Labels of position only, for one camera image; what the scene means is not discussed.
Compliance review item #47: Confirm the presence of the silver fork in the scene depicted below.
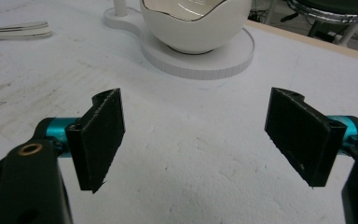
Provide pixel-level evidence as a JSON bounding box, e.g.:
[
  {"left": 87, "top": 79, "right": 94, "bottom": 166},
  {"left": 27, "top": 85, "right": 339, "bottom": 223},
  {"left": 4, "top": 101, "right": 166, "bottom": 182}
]
[{"left": 0, "top": 21, "right": 53, "bottom": 43}]

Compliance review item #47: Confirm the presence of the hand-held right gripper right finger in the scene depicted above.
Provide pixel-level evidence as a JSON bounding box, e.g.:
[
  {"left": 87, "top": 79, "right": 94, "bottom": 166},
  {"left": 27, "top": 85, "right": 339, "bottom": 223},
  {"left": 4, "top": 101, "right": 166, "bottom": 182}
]
[{"left": 264, "top": 87, "right": 358, "bottom": 188}]

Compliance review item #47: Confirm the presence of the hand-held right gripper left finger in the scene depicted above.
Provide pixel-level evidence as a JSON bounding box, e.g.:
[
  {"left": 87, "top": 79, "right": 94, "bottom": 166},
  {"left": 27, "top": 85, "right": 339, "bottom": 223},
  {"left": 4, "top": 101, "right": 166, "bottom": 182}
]
[{"left": 45, "top": 88, "right": 126, "bottom": 194}]

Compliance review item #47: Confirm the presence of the round stool with chrome rim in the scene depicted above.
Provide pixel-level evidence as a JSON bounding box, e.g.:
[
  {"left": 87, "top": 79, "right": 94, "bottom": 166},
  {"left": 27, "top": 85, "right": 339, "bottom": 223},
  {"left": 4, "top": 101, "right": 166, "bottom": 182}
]
[{"left": 285, "top": 0, "right": 358, "bottom": 48}]

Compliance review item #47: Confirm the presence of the white round stand base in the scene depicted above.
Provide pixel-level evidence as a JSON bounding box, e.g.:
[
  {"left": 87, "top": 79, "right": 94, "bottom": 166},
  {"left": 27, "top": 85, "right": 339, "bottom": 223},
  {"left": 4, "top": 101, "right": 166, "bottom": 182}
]
[{"left": 103, "top": 7, "right": 255, "bottom": 81}]

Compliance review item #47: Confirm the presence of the white bowl with gold rim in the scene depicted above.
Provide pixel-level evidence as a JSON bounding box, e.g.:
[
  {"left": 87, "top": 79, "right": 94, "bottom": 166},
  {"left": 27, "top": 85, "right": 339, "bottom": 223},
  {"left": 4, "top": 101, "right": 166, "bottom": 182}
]
[{"left": 139, "top": 0, "right": 254, "bottom": 55}]

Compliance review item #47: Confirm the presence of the white stand post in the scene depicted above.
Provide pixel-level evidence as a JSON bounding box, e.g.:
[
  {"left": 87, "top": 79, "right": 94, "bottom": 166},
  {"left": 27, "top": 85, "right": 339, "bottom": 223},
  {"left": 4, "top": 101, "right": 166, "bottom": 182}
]
[{"left": 113, "top": 0, "right": 129, "bottom": 18}]

